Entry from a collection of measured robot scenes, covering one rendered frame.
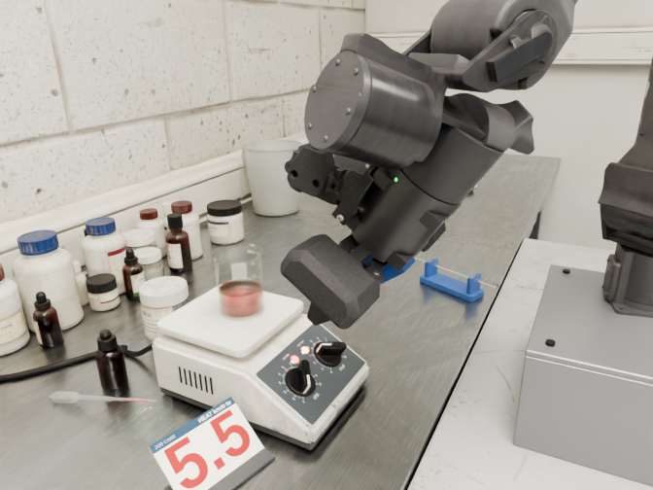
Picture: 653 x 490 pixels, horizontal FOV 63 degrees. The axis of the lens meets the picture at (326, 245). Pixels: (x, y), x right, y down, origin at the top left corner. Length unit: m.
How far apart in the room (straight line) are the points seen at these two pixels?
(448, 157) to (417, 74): 0.05
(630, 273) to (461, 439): 0.23
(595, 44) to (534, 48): 1.44
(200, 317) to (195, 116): 0.70
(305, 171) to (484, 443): 0.33
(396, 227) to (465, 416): 0.28
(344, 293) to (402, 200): 0.08
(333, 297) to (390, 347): 0.36
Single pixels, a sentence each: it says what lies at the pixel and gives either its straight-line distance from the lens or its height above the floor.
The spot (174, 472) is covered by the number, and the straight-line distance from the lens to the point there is 0.51.
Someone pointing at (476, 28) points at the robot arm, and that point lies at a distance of 0.35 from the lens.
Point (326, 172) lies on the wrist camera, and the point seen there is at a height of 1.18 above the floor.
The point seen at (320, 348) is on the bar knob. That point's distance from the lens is 0.57.
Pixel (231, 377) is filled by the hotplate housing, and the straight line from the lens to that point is 0.54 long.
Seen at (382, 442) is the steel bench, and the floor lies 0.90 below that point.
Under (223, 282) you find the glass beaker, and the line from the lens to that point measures 0.56.
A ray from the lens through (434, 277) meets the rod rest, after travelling 0.86.
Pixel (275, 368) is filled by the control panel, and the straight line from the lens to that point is 0.54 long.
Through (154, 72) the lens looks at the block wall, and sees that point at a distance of 1.13.
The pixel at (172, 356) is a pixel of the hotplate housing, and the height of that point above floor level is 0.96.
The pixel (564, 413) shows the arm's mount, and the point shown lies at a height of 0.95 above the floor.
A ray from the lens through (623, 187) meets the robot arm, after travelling 0.56.
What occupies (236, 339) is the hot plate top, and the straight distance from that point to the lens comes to 0.54.
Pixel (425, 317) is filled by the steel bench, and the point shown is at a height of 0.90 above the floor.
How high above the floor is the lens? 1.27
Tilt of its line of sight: 21 degrees down
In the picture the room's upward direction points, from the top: 1 degrees counter-clockwise
